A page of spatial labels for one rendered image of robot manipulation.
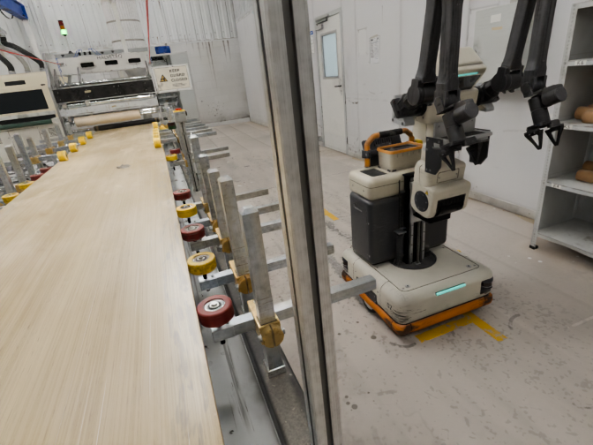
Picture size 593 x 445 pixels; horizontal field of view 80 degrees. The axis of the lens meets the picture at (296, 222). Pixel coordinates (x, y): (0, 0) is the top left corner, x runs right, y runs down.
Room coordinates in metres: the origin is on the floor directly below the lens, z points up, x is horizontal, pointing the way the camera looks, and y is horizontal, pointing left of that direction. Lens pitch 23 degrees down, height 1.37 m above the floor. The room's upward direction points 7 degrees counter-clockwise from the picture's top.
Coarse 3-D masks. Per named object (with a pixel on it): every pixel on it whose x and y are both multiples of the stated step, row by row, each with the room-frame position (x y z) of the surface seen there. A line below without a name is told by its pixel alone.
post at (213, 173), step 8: (208, 176) 1.13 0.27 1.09; (216, 176) 1.13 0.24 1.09; (216, 184) 1.13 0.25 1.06; (216, 192) 1.13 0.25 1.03; (216, 200) 1.13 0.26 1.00; (216, 208) 1.12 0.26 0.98; (216, 216) 1.15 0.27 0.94; (224, 216) 1.13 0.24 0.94; (224, 224) 1.13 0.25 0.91; (224, 232) 1.13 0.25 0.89; (232, 256) 1.13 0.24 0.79
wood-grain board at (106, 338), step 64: (128, 128) 4.87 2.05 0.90; (64, 192) 1.87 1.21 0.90; (128, 192) 1.72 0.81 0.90; (0, 256) 1.11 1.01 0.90; (64, 256) 1.04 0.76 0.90; (128, 256) 0.99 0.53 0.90; (0, 320) 0.72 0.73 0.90; (64, 320) 0.69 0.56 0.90; (128, 320) 0.66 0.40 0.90; (192, 320) 0.64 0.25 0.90; (0, 384) 0.51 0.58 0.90; (64, 384) 0.49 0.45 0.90; (128, 384) 0.47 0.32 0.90; (192, 384) 0.46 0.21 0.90
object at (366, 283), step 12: (372, 276) 0.81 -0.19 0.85; (336, 288) 0.77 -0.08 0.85; (348, 288) 0.77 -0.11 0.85; (360, 288) 0.78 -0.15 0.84; (372, 288) 0.79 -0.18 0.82; (288, 300) 0.74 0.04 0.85; (336, 300) 0.75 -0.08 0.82; (276, 312) 0.70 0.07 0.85; (288, 312) 0.71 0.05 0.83; (228, 324) 0.68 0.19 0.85; (240, 324) 0.68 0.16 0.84; (252, 324) 0.68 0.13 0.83; (216, 336) 0.66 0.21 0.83; (228, 336) 0.66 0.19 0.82
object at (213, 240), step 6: (264, 222) 1.24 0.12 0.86; (270, 222) 1.24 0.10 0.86; (276, 222) 1.23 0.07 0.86; (264, 228) 1.21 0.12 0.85; (270, 228) 1.22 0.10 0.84; (276, 228) 1.23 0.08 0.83; (216, 234) 1.19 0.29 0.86; (198, 240) 1.15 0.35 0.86; (204, 240) 1.15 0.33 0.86; (210, 240) 1.15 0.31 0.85; (216, 240) 1.16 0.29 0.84; (192, 246) 1.13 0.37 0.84; (198, 246) 1.13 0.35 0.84; (204, 246) 1.14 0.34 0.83; (210, 246) 1.15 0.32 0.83
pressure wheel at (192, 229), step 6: (186, 228) 1.16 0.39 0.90; (192, 228) 1.14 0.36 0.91; (198, 228) 1.14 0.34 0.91; (186, 234) 1.11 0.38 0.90; (192, 234) 1.11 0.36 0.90; (198, 234) 1.12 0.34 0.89; (204, 234) 1.14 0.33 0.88; (186, 240) 1.11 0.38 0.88; (192, 240) 1.11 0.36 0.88; (198, 252) 1.14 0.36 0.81
